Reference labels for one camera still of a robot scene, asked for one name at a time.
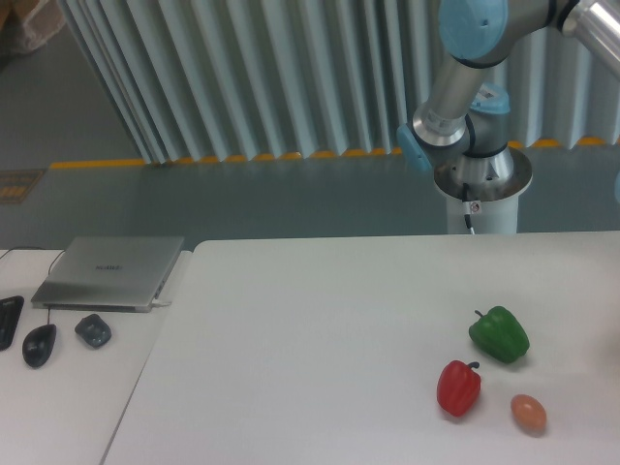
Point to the black keyboard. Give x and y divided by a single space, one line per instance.
10 310

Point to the red bell pepper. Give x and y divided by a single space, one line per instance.
459 387

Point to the brown egg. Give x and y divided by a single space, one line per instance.
528 412

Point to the dark grey small device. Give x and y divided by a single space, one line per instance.
94 331

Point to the silver closed laptop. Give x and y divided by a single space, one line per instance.
112 273

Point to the black computer mouse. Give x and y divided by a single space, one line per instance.
38 344

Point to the green bell pepper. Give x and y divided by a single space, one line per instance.
499 334

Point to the corrugated metal partition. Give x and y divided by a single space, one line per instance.
223 78

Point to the cardboard box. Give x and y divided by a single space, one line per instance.
27 25

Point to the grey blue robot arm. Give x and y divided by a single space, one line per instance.
460 132

